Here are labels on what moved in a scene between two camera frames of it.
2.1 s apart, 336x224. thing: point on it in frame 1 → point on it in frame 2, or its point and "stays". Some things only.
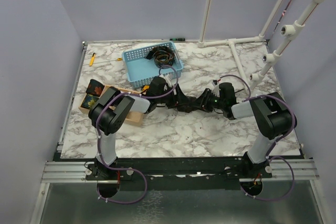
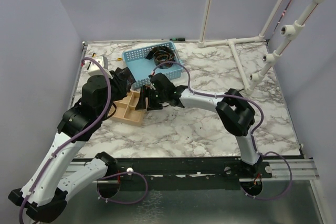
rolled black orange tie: [162, 55] stays
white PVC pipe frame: [203, 42] stays
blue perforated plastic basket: [139, 71] stays
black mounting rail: [173, 174] stays
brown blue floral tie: [188, 104] → [125, 73]
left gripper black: [176, 99] → [119, 85]
